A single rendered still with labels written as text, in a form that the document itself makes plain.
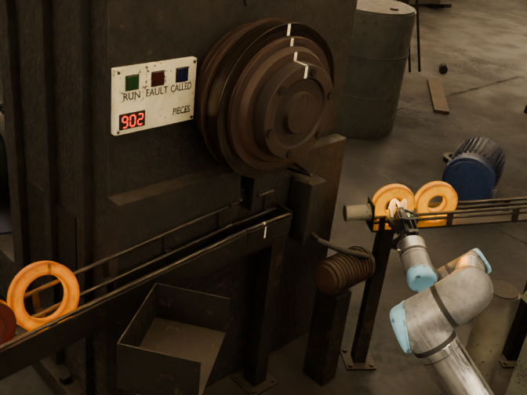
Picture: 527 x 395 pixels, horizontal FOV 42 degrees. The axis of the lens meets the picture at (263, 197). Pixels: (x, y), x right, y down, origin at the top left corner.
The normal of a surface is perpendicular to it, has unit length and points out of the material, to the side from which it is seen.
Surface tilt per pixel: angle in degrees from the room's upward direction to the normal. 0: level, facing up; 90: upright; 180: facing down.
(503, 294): 0
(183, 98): 90
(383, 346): 0
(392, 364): 0
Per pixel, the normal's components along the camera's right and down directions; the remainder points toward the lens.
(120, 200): 0.11, -0.88
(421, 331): -0.21, 0.15
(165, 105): 0.68, 0.40
